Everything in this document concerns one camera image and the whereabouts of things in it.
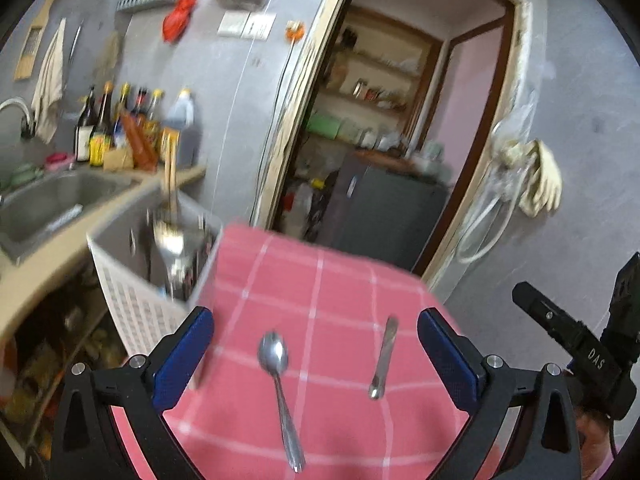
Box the silver fork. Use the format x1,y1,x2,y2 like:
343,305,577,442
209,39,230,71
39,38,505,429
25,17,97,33
152,214,205,301

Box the red plastic bag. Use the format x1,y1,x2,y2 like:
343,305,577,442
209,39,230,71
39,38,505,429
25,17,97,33
162,0,198,44

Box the sink faucet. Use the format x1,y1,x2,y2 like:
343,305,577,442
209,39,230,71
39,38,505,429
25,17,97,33
0,96,36,141

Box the oil jug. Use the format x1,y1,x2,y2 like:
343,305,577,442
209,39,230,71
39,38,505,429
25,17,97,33
165,88,198,169

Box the right hand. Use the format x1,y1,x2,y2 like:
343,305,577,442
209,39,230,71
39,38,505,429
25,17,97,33
575,408,613,479

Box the hanging towel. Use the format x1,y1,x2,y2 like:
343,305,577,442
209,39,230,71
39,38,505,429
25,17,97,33
32,18,66,144

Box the white wall switch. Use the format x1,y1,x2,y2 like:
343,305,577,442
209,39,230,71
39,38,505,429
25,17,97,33
217,11,277,41

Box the white perforated utensil basket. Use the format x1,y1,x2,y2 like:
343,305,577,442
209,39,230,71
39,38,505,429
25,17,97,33
87,188,224,356

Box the large silver spoon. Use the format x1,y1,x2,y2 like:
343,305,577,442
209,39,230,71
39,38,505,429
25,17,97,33
257,332,306,474

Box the pink checked tablecloth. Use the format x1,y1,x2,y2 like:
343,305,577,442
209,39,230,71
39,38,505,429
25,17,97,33
165,224,466,479

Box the steel sink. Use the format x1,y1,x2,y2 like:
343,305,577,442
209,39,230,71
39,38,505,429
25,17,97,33
1,169,139,266

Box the dark grey cabinet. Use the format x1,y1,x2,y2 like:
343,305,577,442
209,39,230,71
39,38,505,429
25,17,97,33
316,154,449,271

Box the green box on shelf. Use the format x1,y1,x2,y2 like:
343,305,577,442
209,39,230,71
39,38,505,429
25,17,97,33
305,112,342,140

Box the white hose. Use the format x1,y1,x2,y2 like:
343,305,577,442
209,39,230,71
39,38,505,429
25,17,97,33
455,169,526,265

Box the dark sauce bottle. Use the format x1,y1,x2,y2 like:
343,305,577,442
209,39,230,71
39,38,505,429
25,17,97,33
74,86,98,164

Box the yellow rubber gloves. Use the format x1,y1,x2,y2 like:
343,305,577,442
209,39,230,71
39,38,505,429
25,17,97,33
500,139,563,218

